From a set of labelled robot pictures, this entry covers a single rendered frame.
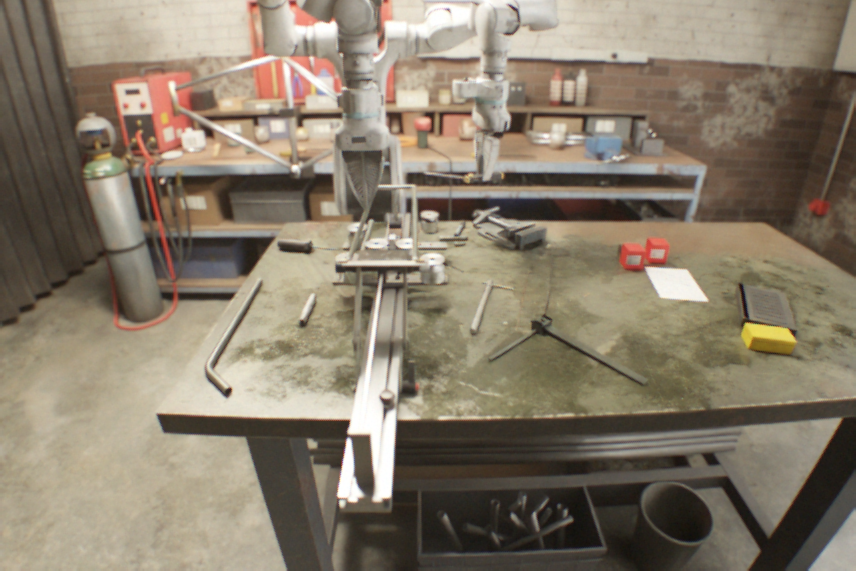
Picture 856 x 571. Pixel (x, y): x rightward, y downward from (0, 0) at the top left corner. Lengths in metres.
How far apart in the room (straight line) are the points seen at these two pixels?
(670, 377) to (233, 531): 1.37
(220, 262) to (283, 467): 2.01
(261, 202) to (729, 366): 2.21
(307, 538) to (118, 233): 1.95
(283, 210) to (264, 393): 1.84
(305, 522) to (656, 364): 0.73
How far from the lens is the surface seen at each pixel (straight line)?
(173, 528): 1.80
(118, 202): 2.61
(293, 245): 1.20
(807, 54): 3.96
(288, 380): 0.79
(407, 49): 1.39
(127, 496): 1.96
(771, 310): 1.11
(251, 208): 2.58
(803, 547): 1.50
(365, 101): 0.88
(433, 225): 1.26
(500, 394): 0.74
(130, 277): 2.75
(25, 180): 3.37
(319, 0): 0.88
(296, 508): 1.01
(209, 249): 2.79
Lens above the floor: 1.38
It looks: 25 degrees down
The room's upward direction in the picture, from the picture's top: straight up
